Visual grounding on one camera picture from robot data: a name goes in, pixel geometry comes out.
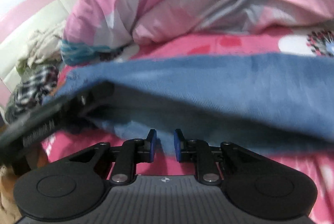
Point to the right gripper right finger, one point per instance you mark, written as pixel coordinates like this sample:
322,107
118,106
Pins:
188,150

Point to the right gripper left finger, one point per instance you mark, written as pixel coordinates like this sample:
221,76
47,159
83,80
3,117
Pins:
141,150

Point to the blue denim jeans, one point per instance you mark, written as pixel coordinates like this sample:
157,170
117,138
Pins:
268,103

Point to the cream crumpled clothes pile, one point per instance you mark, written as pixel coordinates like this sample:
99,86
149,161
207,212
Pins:
42,47

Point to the black white plaid cloth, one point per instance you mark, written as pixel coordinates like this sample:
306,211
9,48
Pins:
29,93

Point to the blue pillow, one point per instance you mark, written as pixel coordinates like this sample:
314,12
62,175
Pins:
79,53

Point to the pink floral bed sheet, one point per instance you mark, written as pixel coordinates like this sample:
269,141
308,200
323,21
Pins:
317,165

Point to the pink white headboard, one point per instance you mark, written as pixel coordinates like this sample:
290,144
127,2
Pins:
16,29

